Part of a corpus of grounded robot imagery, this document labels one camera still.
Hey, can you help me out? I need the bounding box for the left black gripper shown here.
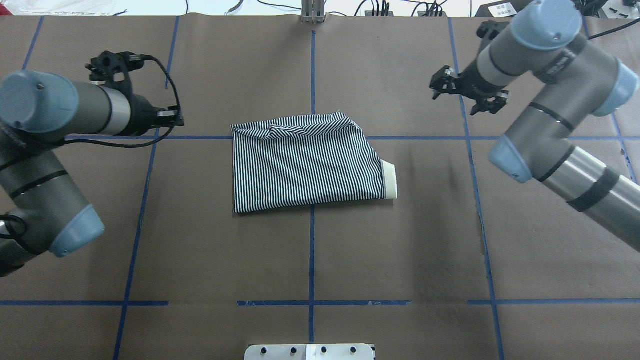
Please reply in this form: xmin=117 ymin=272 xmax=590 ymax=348
xmin=131 ymin=95 xmax=185 ymax=137

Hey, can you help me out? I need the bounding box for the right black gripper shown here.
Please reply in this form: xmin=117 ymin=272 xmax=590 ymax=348
xmin=429 ymin=64 xmax=510 ymax=116

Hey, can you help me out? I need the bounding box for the navy white striped polo shirt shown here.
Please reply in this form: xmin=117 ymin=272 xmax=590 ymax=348
xmin=231 ymin=112 xmax=398 ymax=214

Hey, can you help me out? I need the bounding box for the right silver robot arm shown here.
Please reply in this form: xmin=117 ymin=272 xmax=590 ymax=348
xmin=430 ymin=0 xmax=640 ymax=251

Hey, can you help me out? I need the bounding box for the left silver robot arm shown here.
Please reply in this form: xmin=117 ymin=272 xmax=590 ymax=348
xmin=1 ymin=70 xmax=184 ymax=277

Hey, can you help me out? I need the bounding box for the black box with label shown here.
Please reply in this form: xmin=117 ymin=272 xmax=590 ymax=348
xmin=474 ymin=0 xmax=531 ymax=19

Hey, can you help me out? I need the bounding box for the clear plastic bag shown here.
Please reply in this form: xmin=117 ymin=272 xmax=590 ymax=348
xmin=1 ymin=0 xmax=117 ymax=16

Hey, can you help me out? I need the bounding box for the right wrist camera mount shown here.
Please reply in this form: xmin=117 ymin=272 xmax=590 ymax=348
xmin=476 ymin=20 xmax=510 ymax=56

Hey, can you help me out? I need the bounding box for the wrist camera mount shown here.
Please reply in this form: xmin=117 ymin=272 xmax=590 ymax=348
xmin=85 ymin=51 xmax=145 ymax=97
xmin=476 ymin=20 xmax=510 ymax=56

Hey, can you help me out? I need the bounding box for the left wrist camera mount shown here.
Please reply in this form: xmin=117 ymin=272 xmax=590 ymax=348
xmin=85 ymin=51 xmax=145 ymax=97

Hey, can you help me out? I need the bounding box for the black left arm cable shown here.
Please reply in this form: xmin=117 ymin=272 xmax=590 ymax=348
xmin=62 ymin=54 xmax=182 ymax=149

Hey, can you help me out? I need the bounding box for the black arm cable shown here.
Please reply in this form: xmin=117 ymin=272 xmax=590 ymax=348
xmin=585 ymin=17 xmax=640 ymax=41
xmin=62 ymin=54 xmax=182 ymax=149

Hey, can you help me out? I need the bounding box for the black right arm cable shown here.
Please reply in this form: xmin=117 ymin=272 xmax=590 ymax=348
xmin=585 ymin=17 xmax=640 ymax=41

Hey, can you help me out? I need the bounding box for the aluminium frame post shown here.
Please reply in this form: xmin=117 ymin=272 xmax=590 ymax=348
xmin=300 ymin=0 xmax=326 ymax=24

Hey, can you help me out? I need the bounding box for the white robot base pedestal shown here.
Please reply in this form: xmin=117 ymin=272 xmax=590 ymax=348
xmin=244 ymin=342 xmax=377 ymax=360

